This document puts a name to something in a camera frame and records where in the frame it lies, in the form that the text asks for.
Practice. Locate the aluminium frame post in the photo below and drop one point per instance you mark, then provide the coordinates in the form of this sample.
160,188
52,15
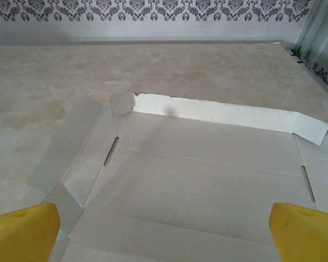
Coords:
311,32

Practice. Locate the white and teal paper box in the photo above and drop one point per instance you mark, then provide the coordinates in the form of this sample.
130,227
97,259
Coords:
194,177

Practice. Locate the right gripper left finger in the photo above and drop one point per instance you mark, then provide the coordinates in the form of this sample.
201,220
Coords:
22,234

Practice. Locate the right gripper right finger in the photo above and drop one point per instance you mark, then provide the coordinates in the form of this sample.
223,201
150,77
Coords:
309,237

